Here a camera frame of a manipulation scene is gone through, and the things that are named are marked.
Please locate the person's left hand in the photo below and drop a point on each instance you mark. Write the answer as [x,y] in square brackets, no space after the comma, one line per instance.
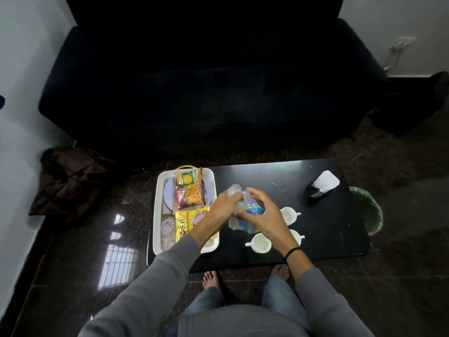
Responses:
[219,210]

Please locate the person's right hand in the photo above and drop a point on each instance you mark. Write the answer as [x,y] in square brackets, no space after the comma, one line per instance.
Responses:
[272,224]

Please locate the person's left thumb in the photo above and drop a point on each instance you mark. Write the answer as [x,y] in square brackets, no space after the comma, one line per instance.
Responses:
[235,197]

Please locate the person's right thumb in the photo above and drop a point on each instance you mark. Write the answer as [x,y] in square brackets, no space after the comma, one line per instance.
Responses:
[245,215]

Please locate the clear plastic bag blue print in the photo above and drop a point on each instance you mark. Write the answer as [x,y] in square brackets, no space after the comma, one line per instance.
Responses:
[253,208]

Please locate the person's left forearm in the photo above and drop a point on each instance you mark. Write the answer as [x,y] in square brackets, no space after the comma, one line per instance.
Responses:
[158,284]

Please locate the person's right forearm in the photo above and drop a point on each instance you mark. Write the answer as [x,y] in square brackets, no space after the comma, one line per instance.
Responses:
[315,287]

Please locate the orange red snack packet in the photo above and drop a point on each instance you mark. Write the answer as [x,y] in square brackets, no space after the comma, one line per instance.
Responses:
[192,195]

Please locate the green snack packet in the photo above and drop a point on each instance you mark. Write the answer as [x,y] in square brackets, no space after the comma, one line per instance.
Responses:
[188,177]

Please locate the yellow snack packet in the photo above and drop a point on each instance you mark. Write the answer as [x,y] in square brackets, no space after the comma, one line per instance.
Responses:
[185,221]

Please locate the black wristband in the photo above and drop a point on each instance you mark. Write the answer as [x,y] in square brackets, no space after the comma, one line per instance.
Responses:
[292,251]

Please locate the person's right foot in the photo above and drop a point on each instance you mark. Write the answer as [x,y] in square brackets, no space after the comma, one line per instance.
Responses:
[280,272]

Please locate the person's foot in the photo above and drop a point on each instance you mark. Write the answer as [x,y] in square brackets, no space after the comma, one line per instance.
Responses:
[280,272]
[211,279]

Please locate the pale round plate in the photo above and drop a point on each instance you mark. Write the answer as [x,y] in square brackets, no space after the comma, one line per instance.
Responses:
[168,194]

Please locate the person's left foot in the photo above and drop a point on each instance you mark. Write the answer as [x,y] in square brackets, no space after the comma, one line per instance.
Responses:
[211,279]

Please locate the clear drinking glass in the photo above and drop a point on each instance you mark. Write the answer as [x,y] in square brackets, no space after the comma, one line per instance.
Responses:
[167,226]

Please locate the white rectangular tray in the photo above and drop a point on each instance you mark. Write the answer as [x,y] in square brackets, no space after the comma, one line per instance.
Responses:
[157,210]

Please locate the person's blue jeans legs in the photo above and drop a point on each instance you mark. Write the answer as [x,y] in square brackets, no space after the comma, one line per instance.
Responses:
[284,298]

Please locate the person's grey sweater torso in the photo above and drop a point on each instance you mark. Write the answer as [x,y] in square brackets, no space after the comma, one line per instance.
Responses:
[242,322]

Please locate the dark navy sofa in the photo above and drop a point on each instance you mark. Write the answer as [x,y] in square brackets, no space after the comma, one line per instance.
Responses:
[210,84]

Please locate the green waste bin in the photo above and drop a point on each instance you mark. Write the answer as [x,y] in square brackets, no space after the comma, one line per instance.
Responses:
[370,210]

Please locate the brown bag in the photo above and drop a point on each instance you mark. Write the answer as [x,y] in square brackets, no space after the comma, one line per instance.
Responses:
[70,178]

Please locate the black bulky bag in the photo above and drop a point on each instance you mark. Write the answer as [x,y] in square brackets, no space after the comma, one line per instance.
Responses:
[410,105]

